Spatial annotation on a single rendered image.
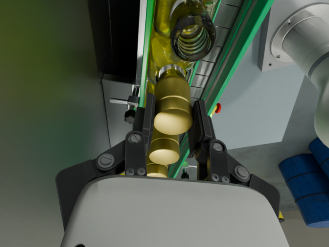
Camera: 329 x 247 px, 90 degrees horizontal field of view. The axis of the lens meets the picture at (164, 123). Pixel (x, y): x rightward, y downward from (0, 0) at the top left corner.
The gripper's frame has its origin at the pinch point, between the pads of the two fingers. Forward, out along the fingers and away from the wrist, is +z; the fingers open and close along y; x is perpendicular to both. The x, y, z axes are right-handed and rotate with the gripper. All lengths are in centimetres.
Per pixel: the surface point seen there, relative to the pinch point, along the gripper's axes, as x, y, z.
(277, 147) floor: -176, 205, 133
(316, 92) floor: -74, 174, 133
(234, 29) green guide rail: 0.2, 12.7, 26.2
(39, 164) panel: -6.6, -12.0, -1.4
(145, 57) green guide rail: -5.0, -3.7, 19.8
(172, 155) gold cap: -5.0, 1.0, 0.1
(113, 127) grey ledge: -37.3, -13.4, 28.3
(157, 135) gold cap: -4.3, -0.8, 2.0
